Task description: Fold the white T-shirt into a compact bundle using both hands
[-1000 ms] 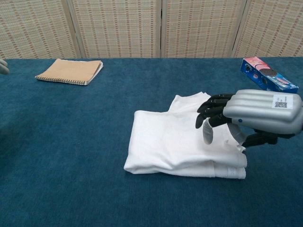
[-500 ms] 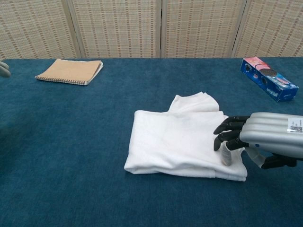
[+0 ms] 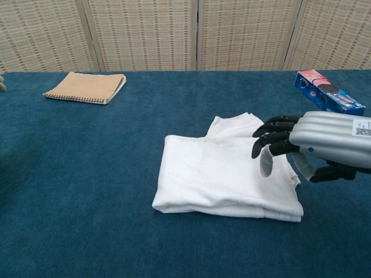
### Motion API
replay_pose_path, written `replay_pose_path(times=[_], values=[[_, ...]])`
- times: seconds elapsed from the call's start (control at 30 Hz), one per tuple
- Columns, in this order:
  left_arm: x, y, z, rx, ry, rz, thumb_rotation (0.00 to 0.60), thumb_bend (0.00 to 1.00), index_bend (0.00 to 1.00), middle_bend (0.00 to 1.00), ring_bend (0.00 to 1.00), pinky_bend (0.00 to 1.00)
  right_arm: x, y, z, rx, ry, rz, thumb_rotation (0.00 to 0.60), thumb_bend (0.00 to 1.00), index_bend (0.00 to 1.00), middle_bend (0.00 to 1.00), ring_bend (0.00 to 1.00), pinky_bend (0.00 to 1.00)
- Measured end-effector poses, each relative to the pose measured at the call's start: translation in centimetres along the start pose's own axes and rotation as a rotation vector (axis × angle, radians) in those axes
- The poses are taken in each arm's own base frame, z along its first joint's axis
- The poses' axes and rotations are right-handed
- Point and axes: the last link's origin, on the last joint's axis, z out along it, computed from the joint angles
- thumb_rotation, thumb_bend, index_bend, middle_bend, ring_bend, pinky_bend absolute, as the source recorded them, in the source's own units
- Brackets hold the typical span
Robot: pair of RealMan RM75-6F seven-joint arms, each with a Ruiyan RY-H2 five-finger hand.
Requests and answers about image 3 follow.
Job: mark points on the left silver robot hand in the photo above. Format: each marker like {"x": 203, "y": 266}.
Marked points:
{"x": 2, "y": 85}

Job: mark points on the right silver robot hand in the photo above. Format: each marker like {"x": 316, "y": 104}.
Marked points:
{"x": 330, "y": 136}

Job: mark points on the white t-shirt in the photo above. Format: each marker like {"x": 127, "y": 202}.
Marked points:
{"x": 217, "y": 179}

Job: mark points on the blue cookie box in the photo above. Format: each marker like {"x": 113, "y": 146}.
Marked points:
{"x": 327, "y": 92}

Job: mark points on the tan spiral notebook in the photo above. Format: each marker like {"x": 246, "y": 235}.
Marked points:
{"x": 84, "y": 87}

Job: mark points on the woven bamboo folding screen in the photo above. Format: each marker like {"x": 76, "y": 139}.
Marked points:
{"x": 145, "y": 34}

